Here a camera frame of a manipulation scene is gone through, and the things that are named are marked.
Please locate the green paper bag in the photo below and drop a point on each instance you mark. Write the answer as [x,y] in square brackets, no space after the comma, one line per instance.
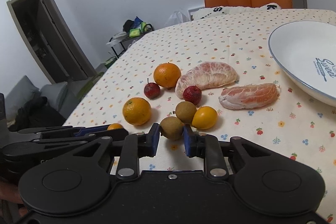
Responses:
[108,63]

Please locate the left hand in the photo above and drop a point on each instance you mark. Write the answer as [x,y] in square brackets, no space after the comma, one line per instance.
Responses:
[9,192]

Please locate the red fruit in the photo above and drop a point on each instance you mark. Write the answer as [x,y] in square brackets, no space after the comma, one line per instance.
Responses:
[152,90]
[192,94]

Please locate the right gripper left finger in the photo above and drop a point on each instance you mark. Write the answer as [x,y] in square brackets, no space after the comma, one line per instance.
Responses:
[136,146]

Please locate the white blue-rimmed plate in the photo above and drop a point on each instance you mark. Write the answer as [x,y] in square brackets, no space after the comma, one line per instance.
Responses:
[305,51]

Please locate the small peeled pomelo segment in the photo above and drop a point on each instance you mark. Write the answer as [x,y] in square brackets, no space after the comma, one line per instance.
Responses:
[249,96]

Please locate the large orange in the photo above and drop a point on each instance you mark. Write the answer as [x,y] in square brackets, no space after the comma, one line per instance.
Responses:
[166,75]
[136,111]

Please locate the clear plastic bag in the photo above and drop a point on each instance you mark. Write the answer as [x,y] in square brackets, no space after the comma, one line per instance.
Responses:
[176,17]

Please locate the small orange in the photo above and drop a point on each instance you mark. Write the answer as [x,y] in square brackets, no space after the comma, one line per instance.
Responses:
[114,126]

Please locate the grey sofa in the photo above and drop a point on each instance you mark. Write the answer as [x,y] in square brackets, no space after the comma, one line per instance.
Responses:
[57,96]

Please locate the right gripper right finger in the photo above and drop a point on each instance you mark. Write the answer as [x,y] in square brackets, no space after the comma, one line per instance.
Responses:
[205,147]

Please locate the brown kiwi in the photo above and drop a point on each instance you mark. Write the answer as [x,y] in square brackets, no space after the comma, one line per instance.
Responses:
[171,128]
[185,111]

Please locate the floral tablecloth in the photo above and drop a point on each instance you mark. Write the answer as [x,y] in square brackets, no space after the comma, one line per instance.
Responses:
[294,125]

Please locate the small yellow kumquat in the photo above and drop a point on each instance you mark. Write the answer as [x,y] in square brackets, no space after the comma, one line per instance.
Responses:
[205,118]

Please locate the white fluffy cushion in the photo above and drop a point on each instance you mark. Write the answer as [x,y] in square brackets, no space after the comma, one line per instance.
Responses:
[223,10]

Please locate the dark open doorway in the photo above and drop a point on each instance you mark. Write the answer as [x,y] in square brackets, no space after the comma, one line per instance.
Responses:
[50,41]

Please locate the black metal shelf rack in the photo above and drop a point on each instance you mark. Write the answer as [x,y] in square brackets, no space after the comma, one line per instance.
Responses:
[121,41]

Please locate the large peeled pomelo segment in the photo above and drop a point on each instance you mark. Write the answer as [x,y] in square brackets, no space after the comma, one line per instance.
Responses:
[207,75]

